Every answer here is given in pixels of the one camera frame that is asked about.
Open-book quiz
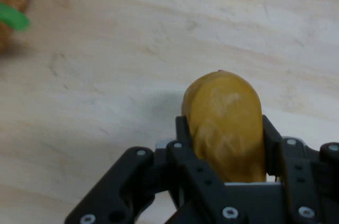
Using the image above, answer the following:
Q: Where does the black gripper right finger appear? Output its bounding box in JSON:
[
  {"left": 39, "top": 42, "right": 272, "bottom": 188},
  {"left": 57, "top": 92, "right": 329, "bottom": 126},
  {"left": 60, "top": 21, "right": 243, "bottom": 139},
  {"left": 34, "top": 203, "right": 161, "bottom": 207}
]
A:
[{"left": 261, "top": 114, "right": 339, "bottom": 224}]

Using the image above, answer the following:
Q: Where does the woven wicker basket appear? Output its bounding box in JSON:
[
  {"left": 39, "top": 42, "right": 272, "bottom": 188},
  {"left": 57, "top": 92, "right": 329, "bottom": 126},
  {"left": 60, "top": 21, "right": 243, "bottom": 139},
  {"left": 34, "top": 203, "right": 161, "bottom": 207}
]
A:
[{"left": 0, "top": 0, "right": 45, "bottom": 56}]

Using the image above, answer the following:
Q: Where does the wooden cutting board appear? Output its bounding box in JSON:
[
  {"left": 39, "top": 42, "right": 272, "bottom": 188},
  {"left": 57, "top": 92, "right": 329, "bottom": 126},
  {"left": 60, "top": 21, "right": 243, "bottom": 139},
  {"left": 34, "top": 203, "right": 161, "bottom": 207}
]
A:
[{"left": 0, "top": 0, "right": 339, "bottom": 224}]

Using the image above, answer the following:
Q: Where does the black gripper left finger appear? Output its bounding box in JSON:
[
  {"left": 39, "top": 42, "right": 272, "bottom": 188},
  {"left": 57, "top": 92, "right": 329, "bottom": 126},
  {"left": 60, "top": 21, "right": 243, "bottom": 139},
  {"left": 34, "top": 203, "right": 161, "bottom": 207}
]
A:
[{"left": 64, "top": 114, "right": 226, "bottom": 224}]

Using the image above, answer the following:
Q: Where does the brown potato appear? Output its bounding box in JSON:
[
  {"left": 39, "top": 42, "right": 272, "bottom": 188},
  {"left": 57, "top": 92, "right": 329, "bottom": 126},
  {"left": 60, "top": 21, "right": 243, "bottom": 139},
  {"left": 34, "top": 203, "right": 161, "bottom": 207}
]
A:
[{"left": 181, "top": 69, "right": 267, "bottom": 184}]

